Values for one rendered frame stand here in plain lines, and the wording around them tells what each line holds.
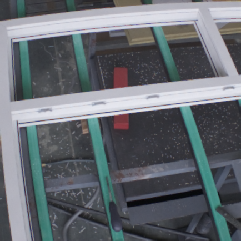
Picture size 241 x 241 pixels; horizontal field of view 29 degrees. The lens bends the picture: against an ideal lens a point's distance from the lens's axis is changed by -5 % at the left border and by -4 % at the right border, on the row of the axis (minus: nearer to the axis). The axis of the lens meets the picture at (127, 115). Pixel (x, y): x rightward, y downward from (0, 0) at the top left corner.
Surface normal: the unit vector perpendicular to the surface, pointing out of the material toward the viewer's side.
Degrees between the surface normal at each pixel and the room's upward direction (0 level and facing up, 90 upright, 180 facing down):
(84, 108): 90
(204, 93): 90
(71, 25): 90
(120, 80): 0
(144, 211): 0
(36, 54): 0
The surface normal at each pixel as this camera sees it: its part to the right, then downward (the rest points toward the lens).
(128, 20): 0.21, 0.81
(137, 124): 0.07, -0.57
